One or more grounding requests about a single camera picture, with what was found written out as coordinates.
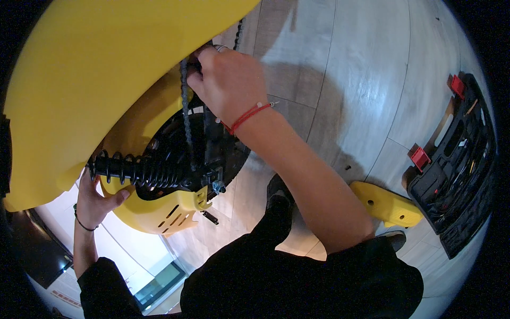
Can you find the black tool case red latches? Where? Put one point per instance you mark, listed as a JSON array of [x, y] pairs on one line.
[[454, 167]]

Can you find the person's legs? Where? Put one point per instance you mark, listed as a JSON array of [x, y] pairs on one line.
[[279, 211]]

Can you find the yellow plastic cover piece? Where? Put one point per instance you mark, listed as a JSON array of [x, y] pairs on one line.
[[384, 205]]

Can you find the person's right hand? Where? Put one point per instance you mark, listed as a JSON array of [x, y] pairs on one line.
[[231, 85]]

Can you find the yellow wheel guard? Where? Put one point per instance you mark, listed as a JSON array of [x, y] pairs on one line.
[[159, 215]]

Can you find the black scooter wheel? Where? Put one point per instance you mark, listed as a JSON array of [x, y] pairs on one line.
[[223, 155]]

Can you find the yellow scooter body panel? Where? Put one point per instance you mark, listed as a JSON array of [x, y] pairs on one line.
[[91, 79]]

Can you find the person's right fingers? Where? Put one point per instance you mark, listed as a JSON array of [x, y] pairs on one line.
[[205, 58]]

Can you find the person's body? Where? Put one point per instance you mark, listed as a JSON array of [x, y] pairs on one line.
[[279, 283]]

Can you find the black coil shock absorber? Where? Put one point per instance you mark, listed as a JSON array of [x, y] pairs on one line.
[[139, 169]]

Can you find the person's left hand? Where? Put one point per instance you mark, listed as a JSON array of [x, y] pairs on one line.
[[91, 203]]

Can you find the dark cabinet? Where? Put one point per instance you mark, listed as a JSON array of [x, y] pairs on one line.
[[40, 249]]

